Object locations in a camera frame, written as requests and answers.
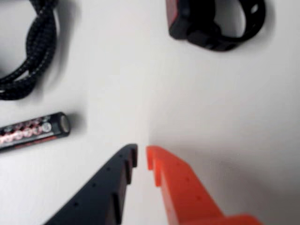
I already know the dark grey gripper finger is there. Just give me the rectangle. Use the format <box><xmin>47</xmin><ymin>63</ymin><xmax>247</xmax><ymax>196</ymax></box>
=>
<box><xmin>43</xmin><ymin>143</ymin><xmax>139</xmax><ymax>225</ymax></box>

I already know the black braided usb cable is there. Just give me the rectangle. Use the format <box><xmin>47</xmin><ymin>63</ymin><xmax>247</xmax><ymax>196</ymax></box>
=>
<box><xmin>0</xmin><ymin>0</ymin><xmax>60</xmax><ymax>101</ymax></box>

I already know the black strap ring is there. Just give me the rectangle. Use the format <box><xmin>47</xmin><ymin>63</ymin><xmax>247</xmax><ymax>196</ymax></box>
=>
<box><xmin>165</xmin><ymin>0</ymin><xmax>267</xmax><ymax>52</ymax></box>

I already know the black battery with red print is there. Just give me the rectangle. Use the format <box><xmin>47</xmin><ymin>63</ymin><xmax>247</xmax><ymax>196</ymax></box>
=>
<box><xmin>0</xmin><ymin>112</ymin><xmax>71</xmax><ymax>153</ymax></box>

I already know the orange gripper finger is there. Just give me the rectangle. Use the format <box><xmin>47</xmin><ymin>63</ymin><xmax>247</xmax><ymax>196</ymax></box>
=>
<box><xmin>145</xmin><ymin>145</ymin><xmax>263</xmax><ymax>225</ymax></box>

